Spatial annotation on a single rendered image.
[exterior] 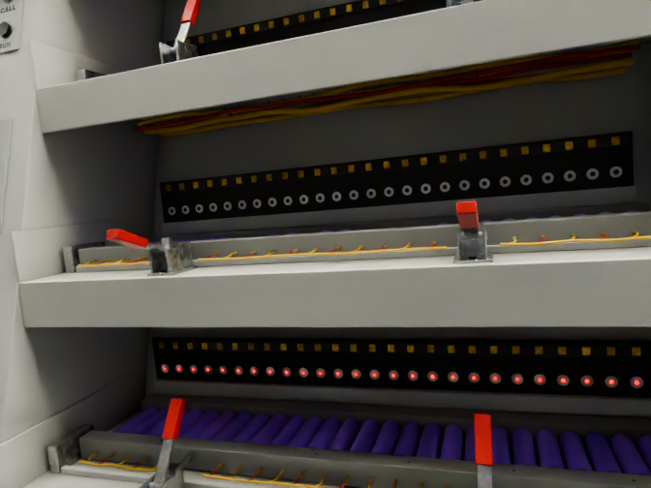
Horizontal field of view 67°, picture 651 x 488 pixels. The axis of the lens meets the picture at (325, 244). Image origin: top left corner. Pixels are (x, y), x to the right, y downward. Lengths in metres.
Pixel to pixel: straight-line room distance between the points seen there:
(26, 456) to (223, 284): 0.28
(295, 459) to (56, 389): 0.27
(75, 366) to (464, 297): 0.43
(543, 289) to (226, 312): 0.25
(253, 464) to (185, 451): 0.07
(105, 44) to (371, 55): 0.39
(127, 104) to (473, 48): 0.32
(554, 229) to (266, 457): 0.31
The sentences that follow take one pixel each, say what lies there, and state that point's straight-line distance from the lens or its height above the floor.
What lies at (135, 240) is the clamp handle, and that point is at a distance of 0.43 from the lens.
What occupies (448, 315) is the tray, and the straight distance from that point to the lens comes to 0.37.
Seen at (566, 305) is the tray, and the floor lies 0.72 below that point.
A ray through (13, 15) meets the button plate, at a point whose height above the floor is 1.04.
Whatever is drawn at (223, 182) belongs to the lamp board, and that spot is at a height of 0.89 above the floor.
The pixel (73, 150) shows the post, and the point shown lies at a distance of 0.63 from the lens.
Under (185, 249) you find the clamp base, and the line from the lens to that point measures 0.48.
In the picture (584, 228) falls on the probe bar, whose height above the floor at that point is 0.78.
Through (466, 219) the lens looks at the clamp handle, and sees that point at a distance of 0.33.
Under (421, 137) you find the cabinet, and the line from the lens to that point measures 0.60.
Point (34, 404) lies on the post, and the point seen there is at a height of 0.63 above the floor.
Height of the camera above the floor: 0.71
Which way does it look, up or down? 9 degrees up
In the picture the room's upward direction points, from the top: straight up
